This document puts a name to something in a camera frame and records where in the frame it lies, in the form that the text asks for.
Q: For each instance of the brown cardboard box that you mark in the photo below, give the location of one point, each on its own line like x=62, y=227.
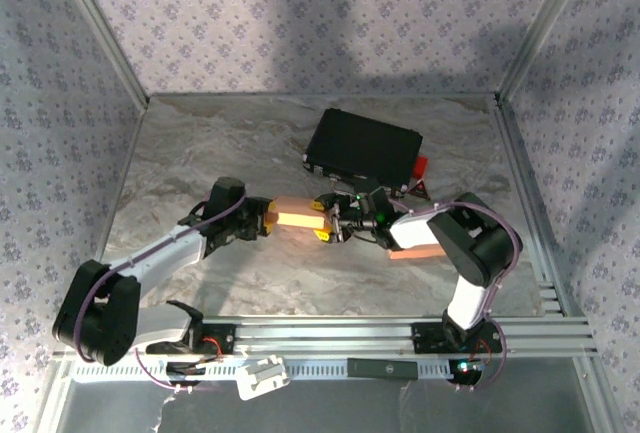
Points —
x=420, y=253
x=297, y=215

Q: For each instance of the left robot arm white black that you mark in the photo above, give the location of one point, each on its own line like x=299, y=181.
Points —
x=160, y=253

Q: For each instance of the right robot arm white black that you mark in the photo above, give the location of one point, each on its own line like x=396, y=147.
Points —
x=415, y=230

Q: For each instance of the black connector box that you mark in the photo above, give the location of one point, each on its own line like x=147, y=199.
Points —
x=180, y=368

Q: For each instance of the red warning triangle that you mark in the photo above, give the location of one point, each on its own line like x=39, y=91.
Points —
x=421, y=192

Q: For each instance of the black case with metal latches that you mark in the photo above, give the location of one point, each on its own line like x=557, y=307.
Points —
x=365, y=145

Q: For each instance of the red block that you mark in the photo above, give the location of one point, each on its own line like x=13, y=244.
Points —
x=421, y=167

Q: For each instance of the black flat bar device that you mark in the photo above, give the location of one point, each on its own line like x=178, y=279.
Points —
x=382, y=368

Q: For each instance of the white plastic clip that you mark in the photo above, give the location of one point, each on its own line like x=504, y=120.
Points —
x=260, y=378

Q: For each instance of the small circuit board green light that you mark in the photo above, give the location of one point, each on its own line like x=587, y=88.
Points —
x=465, y=370

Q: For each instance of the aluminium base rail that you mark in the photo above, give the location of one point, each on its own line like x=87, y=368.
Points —
x=325, y=335

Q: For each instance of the aluminium side rail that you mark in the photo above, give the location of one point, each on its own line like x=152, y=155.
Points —
x=127, y=153
x=520, y=153

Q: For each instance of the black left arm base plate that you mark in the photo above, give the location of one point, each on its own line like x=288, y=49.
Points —
x=225, y=338

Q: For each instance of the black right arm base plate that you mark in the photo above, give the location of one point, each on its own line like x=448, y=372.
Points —
x=425, y=338

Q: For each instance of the aluminium frame post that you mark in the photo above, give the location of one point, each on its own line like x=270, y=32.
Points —
x=546, y=28
x=101, y=28

